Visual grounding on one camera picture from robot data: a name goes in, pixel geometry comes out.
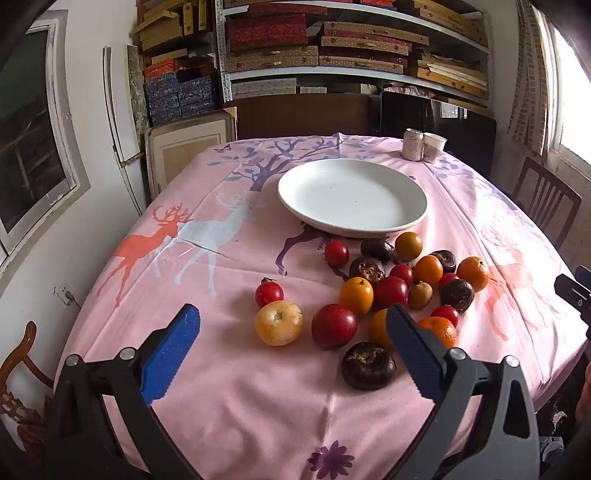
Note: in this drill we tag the brown wooden cabinet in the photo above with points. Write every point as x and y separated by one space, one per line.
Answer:
300 117

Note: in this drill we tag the orange red patterned boxes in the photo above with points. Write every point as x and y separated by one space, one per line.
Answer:
159 68

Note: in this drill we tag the large pale yellow orange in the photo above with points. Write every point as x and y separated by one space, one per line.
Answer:
279 324

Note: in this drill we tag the small dark water chestnut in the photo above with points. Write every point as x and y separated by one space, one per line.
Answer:
444 261

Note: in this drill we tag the large dark water chestnut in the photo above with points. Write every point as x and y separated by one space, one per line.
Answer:
368 365

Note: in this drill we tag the carved brown wooden chair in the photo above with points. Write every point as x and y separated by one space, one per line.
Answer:
18 360

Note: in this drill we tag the smooth yellow orange fruit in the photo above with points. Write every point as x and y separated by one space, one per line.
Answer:
356 295

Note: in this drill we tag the person's right forearm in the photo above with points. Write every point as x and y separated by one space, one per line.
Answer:
584 397

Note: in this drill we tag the large dark red plum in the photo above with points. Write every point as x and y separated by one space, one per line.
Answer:
334 326

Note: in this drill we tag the wooden framed picture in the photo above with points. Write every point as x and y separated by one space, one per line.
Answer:
184 147

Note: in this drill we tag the white ceramic plate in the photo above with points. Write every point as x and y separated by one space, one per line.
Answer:
351 194

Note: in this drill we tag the white wall socket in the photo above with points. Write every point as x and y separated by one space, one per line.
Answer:
62 292

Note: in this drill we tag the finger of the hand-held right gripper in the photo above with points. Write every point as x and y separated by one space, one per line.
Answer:
575 295

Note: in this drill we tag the pink deer print tablecloth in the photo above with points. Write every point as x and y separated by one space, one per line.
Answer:
258 415

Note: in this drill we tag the grey marble slab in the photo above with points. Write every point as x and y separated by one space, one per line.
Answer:
137 92

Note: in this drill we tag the white metal shelf rack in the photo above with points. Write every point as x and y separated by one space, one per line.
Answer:
225 69

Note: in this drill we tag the pile of tan cardboard boxes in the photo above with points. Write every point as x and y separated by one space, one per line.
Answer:
161 30

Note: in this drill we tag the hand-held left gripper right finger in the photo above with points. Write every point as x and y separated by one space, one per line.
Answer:
415 357

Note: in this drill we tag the red tomato with stem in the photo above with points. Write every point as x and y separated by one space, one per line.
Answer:
269 294

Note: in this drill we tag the white paper cup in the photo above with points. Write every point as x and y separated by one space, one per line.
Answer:
434 147

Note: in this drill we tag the white leaning board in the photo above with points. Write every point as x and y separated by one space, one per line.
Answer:
115 115

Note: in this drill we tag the stack of flat patterned boxes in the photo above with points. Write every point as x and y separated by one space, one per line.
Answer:
268 32

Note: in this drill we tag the dark wooden chair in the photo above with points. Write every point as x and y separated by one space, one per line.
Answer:
554 180

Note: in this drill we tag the bright daylight window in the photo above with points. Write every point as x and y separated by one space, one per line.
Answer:
572 83

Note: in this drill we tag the pile of blue floral boxes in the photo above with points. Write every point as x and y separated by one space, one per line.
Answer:
180 97

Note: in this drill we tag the white framed dark window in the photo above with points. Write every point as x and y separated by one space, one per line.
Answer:
27 138

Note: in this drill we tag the small brownish orange fruit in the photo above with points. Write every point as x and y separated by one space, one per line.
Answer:
408 246

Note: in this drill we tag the small red tomato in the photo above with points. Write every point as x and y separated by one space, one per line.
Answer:
447 279
336 253
445 315
401 273

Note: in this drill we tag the small tan fruit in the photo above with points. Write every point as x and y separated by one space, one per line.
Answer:
419 295

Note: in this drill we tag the beige woven blind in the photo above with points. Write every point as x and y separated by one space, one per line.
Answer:
526 78

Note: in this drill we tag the mandarin orange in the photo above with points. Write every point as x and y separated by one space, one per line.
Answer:
441 330
473 273
378 328

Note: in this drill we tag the black flat screen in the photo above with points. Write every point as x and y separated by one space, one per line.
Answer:
461 134

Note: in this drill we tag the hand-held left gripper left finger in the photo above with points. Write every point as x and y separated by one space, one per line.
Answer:
175 350

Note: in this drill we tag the white drink can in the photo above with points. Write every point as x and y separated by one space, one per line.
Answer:
412 144

